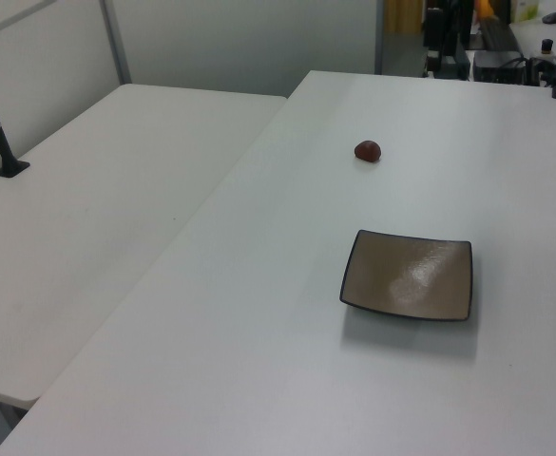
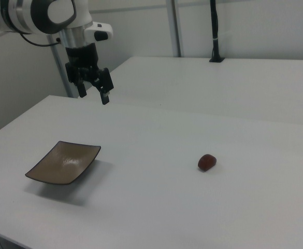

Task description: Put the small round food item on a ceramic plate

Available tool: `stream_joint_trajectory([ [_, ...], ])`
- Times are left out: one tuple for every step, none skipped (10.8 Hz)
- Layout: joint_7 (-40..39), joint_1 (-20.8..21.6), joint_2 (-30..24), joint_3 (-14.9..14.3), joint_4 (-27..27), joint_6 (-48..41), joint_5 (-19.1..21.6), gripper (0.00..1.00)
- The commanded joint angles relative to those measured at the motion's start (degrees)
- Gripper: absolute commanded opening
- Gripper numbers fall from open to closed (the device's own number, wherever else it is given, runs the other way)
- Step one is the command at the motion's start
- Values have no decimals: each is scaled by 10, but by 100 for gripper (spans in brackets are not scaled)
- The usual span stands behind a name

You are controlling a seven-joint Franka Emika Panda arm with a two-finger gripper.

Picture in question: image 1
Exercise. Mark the black computer mouse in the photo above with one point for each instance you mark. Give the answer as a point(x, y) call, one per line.
point(553, 18)

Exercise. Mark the white side table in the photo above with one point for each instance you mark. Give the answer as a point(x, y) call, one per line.
point(82, 228)

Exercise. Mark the yellow wooden cabinet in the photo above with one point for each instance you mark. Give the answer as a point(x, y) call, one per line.
point(402, 16)

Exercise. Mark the black equipment box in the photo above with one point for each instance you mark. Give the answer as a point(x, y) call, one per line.
point(498, 64)

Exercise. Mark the black monitor stand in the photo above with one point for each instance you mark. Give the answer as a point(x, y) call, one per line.
point(444, 33)

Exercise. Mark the square brown ceramic plate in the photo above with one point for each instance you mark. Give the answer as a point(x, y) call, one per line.
point(408, 278)

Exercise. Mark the green and white box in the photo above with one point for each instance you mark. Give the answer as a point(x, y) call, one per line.
point(524, 9)

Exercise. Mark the grey metal partition post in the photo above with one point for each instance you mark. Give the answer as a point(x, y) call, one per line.
point(116, 43)

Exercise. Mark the small round red-brown food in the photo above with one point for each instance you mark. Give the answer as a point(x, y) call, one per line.
point(368, 150)

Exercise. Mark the orange object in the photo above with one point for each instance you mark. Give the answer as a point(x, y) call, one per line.
point(484, 7)

